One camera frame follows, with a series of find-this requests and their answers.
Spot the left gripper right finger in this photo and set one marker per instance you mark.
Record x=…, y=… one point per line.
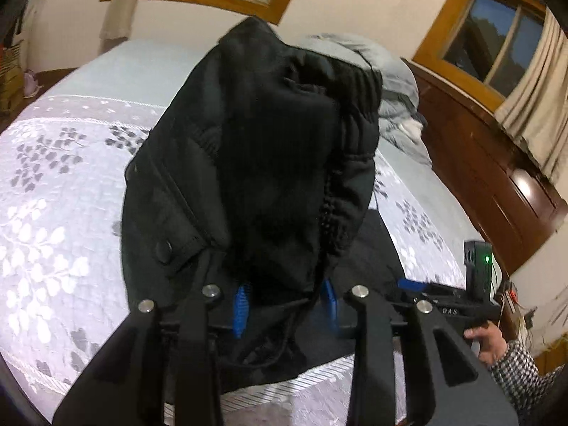
x=411, y=364

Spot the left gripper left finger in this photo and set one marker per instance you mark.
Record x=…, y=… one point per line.
x=126, y=381

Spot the black pants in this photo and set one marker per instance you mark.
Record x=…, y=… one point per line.
x=260, y=176

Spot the checkered sleeve right forearm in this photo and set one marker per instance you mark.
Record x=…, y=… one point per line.
x=517, y=375

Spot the right hand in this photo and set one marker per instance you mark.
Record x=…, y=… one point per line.
x=492, y=344

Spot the brown wooden headboard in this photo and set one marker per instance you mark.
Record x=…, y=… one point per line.
x=509, y=201

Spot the grey leaf-pattern bedspread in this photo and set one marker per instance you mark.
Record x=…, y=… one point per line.
x=62, y=292

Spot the white pillow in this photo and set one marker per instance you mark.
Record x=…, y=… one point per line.
x=412, y=128

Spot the folded grey duvet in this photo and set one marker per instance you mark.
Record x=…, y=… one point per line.
x=400, y=92

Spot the beige curtain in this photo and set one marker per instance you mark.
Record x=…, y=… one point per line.
x=534, y=115
x=118, y=19

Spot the pale green bed sheet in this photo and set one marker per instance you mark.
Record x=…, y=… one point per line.
x=412, y=200

